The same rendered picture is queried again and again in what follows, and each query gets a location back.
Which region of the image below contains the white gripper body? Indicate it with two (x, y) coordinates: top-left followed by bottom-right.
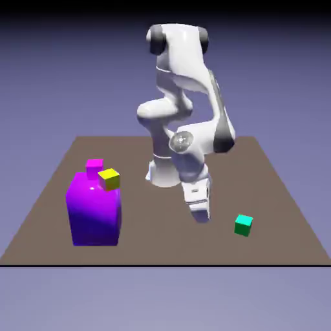
(180, 172), (213, 211)

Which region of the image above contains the small green cube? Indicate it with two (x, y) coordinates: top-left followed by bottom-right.
(234, 213), (254, 238)

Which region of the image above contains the small yellow cube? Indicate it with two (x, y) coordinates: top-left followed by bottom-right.
(98, 167), (121, 193)

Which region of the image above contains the small magenta cube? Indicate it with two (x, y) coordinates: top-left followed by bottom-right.
(85, 158), (105, 181)

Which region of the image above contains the large purple box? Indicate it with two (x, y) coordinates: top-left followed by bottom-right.
(65, 171), (122, 247)

